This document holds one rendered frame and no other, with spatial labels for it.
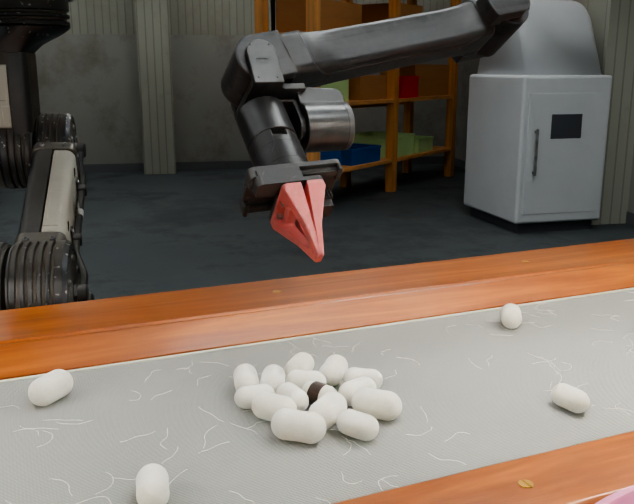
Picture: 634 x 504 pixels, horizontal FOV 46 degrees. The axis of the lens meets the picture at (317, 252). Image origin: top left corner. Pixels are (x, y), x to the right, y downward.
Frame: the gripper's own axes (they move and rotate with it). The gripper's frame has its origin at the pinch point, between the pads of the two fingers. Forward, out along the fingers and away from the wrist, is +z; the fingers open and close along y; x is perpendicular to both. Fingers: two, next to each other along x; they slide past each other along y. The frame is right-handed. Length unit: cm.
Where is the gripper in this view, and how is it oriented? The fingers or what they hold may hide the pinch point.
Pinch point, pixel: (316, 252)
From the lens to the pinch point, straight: 75.0
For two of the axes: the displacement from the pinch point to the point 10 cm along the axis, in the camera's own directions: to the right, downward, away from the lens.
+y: 9.2, -1.4, 3.8
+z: 3.3, 8.0, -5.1
